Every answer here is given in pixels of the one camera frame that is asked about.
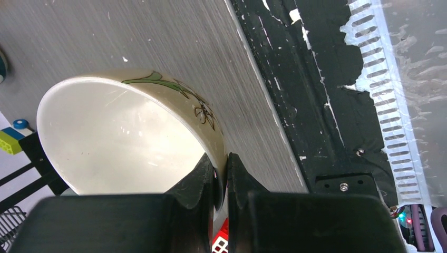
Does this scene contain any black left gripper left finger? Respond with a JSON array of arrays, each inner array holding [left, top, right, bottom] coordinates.
[[167, 154, 214, 252]]

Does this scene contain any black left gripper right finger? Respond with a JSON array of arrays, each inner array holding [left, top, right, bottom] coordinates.
[[227, 153, 267, 252]]

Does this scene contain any beige bowl with flower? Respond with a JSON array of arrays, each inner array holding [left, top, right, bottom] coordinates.
[[36, 69, 227, 211]]

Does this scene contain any teal bowl white inside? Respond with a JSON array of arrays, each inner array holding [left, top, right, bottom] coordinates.
[[0, 51, 8, 83]]

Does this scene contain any red white window block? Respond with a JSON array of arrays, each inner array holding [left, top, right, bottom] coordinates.
[[211, 219, 229, 253]]

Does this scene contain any green blue toy car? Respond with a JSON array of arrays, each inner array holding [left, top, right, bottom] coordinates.
[[1, 119, 35, 155]]

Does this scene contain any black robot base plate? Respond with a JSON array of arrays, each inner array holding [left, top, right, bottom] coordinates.
[[229, 1, 398, 207]]

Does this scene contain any black wire dish rack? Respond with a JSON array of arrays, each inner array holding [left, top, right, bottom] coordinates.
[[1, 132, 69, 252]]

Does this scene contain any perforated metal rail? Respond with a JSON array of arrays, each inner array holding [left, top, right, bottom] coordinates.
[[340, 1, 432, 206]]

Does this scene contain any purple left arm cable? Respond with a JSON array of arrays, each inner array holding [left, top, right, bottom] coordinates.
[[410, 204, 447, 253]]

